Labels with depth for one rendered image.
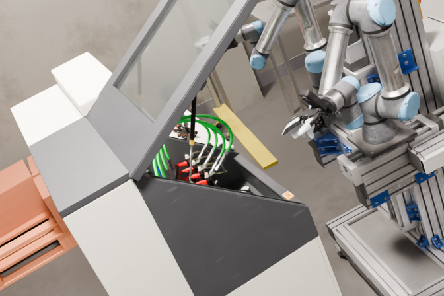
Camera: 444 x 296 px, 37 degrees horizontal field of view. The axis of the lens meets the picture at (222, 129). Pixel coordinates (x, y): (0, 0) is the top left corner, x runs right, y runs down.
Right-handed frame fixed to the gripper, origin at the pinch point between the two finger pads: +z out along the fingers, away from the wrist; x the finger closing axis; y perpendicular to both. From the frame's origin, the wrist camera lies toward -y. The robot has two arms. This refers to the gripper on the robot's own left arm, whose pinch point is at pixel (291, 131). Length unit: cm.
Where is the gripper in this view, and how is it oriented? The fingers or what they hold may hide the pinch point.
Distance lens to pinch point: 228.4
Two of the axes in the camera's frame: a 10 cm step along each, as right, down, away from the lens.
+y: 4.4, 8.3, 3.5
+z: -6.7, 5.6, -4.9
